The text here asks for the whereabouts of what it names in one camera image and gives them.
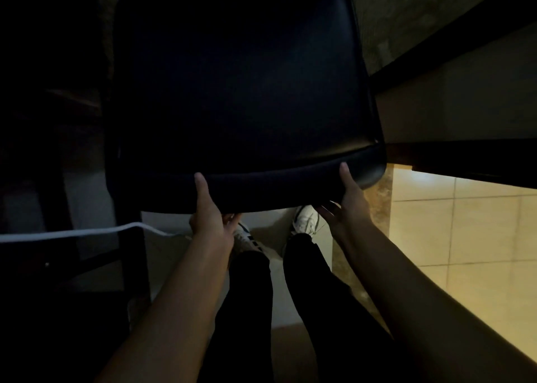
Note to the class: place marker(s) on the person's right hand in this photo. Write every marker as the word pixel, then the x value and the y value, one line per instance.
pixel 350 215

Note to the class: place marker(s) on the person's left hand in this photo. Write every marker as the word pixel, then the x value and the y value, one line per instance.
pixel 209 223

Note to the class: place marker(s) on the person's right thumb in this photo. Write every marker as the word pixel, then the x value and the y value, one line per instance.
pixel 347 181

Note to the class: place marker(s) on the person's left thumb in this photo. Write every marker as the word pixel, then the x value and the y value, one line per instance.
pixel 203 192

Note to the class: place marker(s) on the black chair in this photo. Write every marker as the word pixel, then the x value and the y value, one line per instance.
pixel 243 93

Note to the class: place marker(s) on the person's left forearm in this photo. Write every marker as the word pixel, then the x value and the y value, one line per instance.
pixel 168 320

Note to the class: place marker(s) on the person's right forearm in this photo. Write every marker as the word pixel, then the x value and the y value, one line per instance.
pixel 436 307

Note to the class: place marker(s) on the person's right white shoe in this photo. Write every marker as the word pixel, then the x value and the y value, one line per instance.
pixel 307 221

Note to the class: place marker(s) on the person's white shoe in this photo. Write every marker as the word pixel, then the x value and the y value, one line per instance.
pixel 307 221
pixel 247 240

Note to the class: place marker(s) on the person's left white shoe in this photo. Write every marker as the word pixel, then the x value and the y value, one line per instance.
pixel 247 240

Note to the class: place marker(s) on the dark wooden table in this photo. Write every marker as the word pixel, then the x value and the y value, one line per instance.
pixel 461 101

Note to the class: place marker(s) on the person's black trousers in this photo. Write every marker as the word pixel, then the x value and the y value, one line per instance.
pixel 293 315

